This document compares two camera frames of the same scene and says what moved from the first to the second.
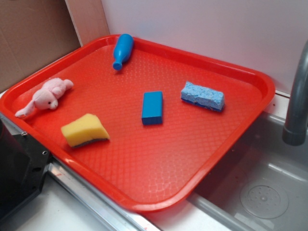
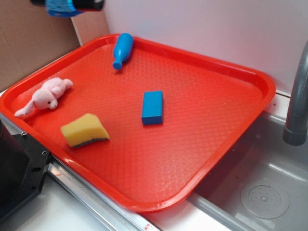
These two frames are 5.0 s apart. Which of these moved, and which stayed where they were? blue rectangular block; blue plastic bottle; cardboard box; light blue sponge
Moved: light blue sponge
Stayed: blue rectangular block; blue plastic bottle; cardboard box
